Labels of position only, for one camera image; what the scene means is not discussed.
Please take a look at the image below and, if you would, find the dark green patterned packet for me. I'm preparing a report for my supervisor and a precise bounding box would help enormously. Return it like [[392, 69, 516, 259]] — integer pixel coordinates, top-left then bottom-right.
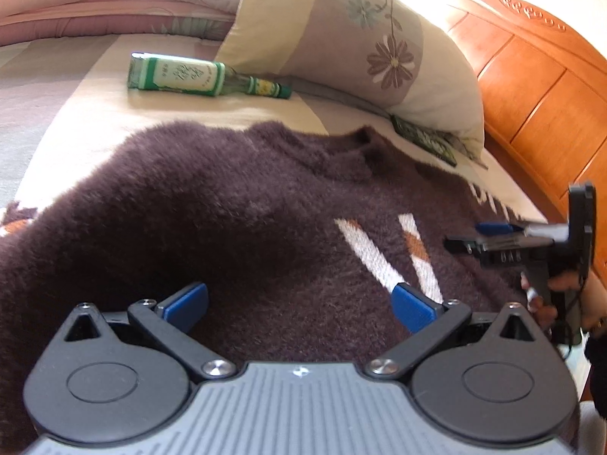
[[390, 115, 458, 168]]

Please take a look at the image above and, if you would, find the striped pastel bed sheet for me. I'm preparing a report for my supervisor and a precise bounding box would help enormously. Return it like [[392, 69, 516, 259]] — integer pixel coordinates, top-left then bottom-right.
[[0, 32, 594, 455]]

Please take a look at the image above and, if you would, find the person right hand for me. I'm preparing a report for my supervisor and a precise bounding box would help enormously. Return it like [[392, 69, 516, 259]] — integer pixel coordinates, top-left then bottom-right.
[[528, 271, 606, 335]]

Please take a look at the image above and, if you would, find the orange wooden headboard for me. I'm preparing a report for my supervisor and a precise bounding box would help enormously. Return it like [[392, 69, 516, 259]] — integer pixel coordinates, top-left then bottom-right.
[[445, 0, 606, 276]]

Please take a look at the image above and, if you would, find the dark brown fuzzy sweater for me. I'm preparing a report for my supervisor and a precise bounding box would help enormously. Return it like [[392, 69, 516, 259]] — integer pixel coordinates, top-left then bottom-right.
[[1, 122, 524, 452]]

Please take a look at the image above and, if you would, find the floral cream pillow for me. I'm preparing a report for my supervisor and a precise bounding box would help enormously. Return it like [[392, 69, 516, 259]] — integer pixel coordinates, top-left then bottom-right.
[[217, 0, 484, 160]]

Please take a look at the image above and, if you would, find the green glass bottle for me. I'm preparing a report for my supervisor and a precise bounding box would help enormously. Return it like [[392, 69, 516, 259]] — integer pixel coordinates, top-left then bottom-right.
[[127, 52, 292, 100]]

